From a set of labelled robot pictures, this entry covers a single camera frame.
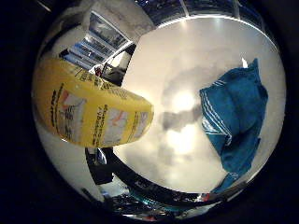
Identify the white spray bottle yellow label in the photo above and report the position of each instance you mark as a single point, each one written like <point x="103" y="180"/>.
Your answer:
<point x="93" y="109"/>

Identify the teal striped cloth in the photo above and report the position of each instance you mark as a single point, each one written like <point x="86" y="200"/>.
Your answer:
<point x="233" y="118"/>

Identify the black chair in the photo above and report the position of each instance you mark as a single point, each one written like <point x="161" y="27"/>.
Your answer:
<point x="116" y="70"/>

